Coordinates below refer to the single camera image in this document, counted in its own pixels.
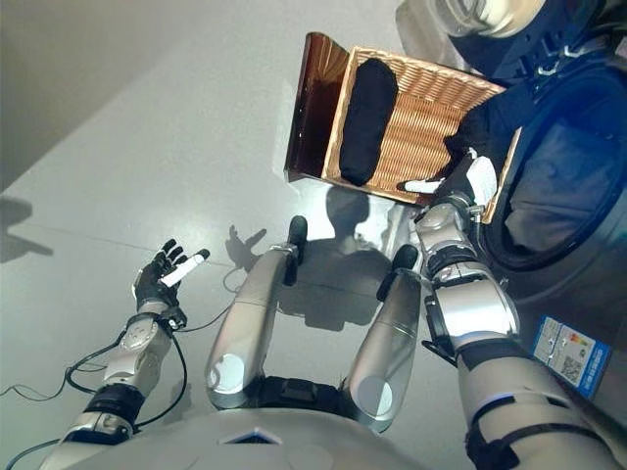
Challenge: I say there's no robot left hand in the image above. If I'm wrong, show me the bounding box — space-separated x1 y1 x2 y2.
132 238 212 314

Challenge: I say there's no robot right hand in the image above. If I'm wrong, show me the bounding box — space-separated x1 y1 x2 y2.
396 148 499 206

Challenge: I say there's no black garment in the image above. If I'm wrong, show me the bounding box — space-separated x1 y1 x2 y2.
443 87 521 197
338 57 399 187

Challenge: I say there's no grey front-load washing machine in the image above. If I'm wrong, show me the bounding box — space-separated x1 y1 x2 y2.
482 0 627 407

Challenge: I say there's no wicker laundry basket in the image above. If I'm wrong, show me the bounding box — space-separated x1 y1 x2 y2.
320 45 523 225

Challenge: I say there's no rolled black garment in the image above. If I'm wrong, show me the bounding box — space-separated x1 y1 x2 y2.
338 57 399 187

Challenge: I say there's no round glass washer door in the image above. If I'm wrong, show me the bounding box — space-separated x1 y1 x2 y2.
395 0 613 83

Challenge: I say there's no robot right leg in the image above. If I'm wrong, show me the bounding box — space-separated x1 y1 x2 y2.
342 244 422 435

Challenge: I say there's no blue white info sticker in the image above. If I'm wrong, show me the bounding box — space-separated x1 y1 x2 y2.
532 315 611 394

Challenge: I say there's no grey robot torso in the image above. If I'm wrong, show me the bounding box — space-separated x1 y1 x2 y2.
63 376 471 470

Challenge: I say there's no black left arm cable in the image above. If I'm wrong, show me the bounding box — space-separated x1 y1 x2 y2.
66 317 231 430

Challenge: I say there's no thin floor cable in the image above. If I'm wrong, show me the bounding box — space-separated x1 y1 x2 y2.
0 361 107 403

